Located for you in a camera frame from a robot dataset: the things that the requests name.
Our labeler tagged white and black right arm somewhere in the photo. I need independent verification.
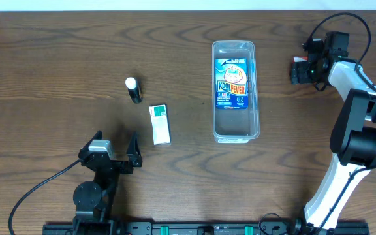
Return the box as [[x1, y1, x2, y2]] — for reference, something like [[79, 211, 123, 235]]
[[289, 31, 376, 234]]

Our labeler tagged blue Kool Fever box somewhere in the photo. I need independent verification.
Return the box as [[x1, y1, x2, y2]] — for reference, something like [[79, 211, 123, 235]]
[[214, 58, 249, 110]]

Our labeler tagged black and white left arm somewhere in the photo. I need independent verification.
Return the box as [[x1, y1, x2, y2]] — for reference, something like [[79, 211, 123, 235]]
[[72, 131, 142, 234]]

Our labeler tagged clear plastic container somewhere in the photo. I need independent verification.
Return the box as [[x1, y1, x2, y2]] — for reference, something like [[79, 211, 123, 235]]
[[212, 40, 260, 144]]

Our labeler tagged dark bottle with white cap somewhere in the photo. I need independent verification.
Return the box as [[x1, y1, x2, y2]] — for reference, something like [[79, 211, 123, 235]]
[[125, 77, 142, 104]]

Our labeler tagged white and green medicine box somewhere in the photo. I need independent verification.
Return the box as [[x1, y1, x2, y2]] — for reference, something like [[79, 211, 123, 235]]
[[149, 104, 171, 145]]

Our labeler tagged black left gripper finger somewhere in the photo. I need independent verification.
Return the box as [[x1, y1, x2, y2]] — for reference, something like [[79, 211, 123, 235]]
[[126, 132, 142, 167], [80, 131, 102, 155]]

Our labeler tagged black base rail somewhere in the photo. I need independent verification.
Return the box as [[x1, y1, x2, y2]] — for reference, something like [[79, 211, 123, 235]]
[[42, 221, 370, 235]]

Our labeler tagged red and green medicine box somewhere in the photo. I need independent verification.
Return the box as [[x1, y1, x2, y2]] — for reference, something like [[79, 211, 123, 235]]
[[293, 56, 308, 63]]

